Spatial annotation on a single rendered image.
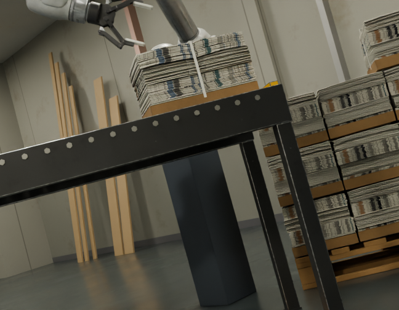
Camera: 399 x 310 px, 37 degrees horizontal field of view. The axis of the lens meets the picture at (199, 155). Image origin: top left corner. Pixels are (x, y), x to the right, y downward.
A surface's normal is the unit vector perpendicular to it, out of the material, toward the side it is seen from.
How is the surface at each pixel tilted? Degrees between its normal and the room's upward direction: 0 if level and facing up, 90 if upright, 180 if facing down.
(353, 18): 90
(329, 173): 90
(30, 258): 90
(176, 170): 90
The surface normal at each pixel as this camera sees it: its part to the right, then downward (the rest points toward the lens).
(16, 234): 0.65, -0.22
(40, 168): 0.15, -0.09
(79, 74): -0.71, 0.16
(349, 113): -0.18, 0.00
